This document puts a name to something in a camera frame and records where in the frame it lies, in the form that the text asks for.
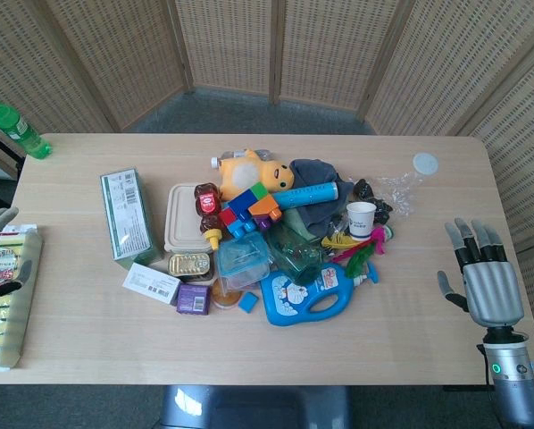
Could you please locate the colourful toy block assembly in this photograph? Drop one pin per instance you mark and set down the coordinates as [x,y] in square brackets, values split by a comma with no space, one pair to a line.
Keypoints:
[249,207]

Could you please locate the green tea box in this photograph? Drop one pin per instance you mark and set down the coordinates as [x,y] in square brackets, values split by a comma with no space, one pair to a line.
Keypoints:
[128,214]

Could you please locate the white paper cup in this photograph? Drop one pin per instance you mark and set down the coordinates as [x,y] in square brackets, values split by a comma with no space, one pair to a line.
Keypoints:
[361,221]

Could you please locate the black crumpled object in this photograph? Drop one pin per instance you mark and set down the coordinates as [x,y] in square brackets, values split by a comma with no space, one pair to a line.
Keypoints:
[365,188]

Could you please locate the woven folding screen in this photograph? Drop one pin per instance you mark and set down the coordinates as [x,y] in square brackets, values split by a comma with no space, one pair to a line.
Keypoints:
[329,49]

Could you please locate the white small carton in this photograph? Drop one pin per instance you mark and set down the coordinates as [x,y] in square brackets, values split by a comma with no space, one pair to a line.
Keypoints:
[151,282]

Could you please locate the white round table grommet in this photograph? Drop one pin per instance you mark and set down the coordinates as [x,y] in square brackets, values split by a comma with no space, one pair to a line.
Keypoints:
[426,163]

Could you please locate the light blue tube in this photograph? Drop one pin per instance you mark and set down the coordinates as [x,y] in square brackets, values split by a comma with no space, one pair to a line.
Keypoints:
[305,194]

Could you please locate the blue cartoon detergent bottle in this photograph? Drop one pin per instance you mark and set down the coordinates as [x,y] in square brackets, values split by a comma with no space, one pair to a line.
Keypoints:
[302,295]

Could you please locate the green plastic soda bottle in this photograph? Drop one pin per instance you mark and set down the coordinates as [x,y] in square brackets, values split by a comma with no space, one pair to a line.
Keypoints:
[19,129]

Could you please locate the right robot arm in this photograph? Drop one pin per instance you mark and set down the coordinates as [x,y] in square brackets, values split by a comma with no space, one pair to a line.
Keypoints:
[512,393]

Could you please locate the clear crinkled plastic bag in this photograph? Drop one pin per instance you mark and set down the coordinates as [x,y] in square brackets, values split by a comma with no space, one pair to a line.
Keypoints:
[398,187]

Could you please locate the green transparent jar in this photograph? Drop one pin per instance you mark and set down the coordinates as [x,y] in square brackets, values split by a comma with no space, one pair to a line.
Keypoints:
[296,257]

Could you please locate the clear container with blue rim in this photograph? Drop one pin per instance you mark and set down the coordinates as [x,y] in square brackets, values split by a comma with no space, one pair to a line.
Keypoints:
[242,263]

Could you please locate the clear bottle with white cap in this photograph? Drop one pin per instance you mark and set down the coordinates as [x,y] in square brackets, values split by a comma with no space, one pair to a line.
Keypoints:
[218,162]

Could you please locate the small purple box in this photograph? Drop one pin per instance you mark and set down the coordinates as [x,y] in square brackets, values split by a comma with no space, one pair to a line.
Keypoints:
[193,299]

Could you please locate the grey cloth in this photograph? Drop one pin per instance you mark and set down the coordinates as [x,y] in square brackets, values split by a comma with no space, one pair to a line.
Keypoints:
[316,172]

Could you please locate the pale green cloth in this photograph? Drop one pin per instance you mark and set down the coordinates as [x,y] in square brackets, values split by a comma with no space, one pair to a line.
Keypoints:
[297,221]

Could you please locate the yellow plush toy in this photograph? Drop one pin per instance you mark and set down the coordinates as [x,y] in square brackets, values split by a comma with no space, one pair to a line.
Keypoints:
[249,172]

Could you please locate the packaged yellow sponges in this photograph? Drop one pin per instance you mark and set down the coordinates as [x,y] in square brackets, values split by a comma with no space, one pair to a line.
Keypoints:
[8,322]

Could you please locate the orange jelly cup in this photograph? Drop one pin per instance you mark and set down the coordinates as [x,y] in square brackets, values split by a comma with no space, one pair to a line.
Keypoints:
[227,300]

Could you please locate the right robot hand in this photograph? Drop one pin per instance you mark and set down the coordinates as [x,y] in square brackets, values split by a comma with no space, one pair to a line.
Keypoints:
[492,290]

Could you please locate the dark robot base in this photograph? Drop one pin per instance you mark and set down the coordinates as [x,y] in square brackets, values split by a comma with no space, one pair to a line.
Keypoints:
[258,409]

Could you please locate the black metal stand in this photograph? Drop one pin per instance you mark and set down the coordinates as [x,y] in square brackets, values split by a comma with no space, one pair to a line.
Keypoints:
[1,149]

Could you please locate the pink green feather shuttlecock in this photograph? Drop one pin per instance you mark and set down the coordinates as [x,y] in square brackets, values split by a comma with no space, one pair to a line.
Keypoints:
[361,259]

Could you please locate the brown honey squeeze bottle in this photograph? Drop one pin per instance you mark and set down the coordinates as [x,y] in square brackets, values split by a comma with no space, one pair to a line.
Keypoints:
[208,207]

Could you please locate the small blue white eraser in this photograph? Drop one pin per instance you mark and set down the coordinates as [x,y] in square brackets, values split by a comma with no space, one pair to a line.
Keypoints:
[248,303]

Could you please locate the beige lidded food container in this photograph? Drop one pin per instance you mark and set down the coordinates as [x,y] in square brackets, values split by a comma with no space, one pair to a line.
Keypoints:
[182,219]

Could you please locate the gold-lid tin can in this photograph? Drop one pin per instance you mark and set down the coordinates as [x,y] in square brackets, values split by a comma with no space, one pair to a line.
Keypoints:
[189,266]

